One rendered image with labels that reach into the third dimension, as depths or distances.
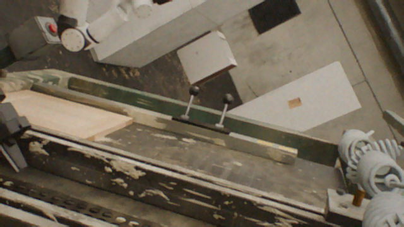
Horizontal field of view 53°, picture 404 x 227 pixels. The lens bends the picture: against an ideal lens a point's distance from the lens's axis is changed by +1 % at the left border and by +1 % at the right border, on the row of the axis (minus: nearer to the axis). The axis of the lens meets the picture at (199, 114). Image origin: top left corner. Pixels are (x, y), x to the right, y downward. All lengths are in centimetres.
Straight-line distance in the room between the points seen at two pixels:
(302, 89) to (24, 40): 360
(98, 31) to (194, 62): 499
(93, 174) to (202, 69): 553
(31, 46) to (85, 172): 100
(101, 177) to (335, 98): 416
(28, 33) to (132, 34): 212
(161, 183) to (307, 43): 863
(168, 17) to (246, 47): 592
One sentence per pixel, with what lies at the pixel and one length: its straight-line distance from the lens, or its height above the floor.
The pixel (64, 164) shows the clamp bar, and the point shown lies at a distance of 89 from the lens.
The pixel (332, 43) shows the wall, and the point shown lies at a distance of 932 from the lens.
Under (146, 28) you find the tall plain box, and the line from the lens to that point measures 378.
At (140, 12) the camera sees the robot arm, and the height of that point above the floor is 139.
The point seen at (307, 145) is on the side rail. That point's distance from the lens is 154.
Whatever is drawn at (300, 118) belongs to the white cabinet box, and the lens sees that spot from 486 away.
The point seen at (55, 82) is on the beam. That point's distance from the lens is 169.
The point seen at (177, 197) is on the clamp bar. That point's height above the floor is 147.
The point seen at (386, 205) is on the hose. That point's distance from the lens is 54.
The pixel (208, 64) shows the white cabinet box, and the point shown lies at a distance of 631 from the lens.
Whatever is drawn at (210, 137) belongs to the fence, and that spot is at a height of 141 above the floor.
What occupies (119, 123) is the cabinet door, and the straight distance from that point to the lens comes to 128.
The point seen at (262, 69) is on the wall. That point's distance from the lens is 939.
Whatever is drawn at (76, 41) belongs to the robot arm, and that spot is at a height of 115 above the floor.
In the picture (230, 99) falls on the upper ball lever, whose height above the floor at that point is 152.
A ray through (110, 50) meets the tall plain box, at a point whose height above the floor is 21.
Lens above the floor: 181
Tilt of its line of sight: 17 degrees down
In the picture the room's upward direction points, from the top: 65 degrees clockwise
